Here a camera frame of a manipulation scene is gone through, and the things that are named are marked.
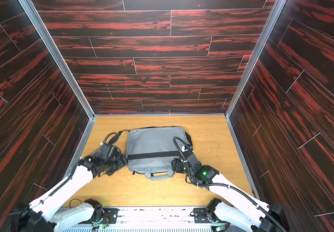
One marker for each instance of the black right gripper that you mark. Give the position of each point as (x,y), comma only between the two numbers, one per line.
(180,165)

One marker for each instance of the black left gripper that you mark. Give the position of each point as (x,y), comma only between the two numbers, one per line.
(122,161)

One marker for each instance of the grey zippered laptop bag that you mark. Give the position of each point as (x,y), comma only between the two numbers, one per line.
(151,150)

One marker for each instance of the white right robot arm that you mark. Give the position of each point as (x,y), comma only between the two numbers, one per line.
(246,212)

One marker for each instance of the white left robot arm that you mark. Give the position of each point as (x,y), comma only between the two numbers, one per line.
(41,214)

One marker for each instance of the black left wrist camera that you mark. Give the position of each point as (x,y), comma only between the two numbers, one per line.
(107,152)

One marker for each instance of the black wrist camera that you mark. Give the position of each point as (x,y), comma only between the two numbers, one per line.
(189,158)
(107,152)

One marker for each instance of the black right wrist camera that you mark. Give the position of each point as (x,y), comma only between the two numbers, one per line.
(189,158)

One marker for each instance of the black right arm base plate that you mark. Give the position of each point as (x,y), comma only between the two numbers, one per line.
(202,217)

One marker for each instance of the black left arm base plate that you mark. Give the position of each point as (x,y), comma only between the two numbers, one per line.
(109,216)

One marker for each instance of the aluminium front rail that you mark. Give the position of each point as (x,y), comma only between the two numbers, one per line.
(154,219)

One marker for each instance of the aluminium left corner post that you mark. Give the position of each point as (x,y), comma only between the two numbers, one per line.
(48,41)

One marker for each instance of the aluminium corner post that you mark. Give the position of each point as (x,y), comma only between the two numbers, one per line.
(268,27)
(48,41)

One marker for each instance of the aluminium right corner post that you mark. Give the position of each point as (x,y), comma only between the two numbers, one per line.
(268,27)

